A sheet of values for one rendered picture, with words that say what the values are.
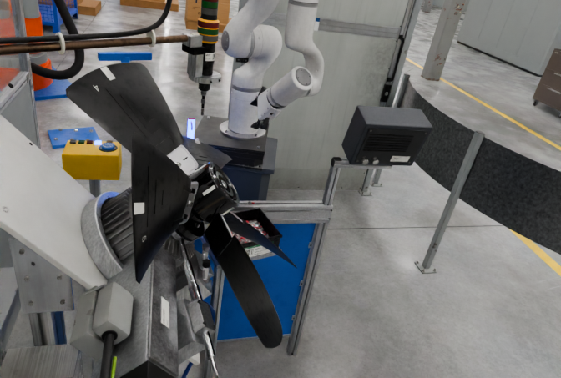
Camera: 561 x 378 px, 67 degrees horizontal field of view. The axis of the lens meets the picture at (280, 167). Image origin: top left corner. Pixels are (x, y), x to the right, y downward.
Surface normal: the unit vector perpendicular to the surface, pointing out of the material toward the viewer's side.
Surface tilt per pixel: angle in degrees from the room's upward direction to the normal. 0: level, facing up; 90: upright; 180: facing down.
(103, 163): 90
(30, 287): 90
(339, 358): 0
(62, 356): 0
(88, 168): 90
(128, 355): 40
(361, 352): 0
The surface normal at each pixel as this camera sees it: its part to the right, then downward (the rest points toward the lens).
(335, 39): 0.22, 0.50
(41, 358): 0.15, -0.87
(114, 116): 0.64, -0.26
